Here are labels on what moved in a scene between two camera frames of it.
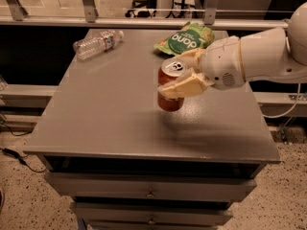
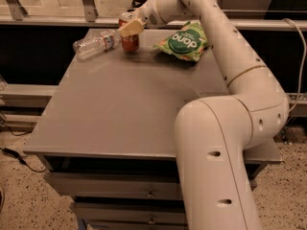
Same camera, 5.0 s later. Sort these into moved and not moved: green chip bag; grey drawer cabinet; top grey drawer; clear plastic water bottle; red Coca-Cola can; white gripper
Moved: red Coca-Cola can; white gripper
Not moved: clear plastic water bottle; green chip bag; top grey drawer; grey drawer cabinet
